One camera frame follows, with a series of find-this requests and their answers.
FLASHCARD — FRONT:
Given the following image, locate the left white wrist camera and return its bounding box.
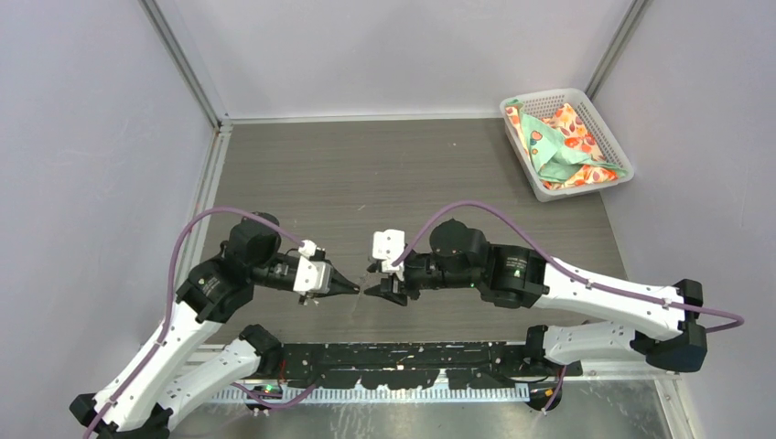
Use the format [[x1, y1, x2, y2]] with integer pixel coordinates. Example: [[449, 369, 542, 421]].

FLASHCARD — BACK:
[[293, 254, 333, 298]]

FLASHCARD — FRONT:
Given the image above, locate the white plastic basket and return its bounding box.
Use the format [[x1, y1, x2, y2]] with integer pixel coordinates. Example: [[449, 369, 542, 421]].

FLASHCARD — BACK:
[[500, 88, 635, 202]]

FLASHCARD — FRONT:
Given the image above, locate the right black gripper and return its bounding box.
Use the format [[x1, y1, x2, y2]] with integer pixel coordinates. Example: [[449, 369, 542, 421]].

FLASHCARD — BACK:
[[364, 251, 480, 305]]

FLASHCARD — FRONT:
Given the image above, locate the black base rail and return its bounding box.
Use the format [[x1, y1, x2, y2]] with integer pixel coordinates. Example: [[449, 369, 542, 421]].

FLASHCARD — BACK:
[[253, 341, 562, 390]]

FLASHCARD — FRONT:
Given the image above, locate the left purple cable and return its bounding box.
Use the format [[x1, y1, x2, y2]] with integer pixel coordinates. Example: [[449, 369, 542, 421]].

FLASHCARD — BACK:
[[81, 207, 318, 439]]

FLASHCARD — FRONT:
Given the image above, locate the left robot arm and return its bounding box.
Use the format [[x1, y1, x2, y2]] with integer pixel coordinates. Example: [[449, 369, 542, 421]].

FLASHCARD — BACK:
[[70, 207, 360, 438]]

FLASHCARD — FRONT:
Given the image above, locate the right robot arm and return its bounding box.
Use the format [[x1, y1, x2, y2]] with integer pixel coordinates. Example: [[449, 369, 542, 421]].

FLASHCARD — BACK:
[[365, 219, 707, 376]]

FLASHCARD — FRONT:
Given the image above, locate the floral patterned cloth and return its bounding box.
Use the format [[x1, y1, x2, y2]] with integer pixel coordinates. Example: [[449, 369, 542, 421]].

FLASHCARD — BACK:
[[505, 99, 628, 190]]

